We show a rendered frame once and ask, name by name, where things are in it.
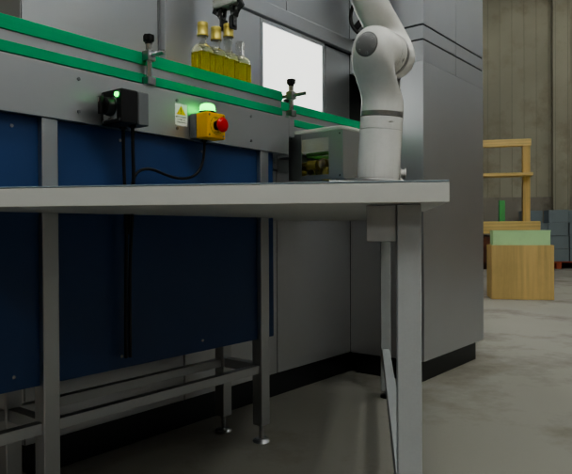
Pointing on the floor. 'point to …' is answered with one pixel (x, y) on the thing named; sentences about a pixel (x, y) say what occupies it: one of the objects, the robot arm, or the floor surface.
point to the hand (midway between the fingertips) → (228, 23)
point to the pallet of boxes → (565, 236)
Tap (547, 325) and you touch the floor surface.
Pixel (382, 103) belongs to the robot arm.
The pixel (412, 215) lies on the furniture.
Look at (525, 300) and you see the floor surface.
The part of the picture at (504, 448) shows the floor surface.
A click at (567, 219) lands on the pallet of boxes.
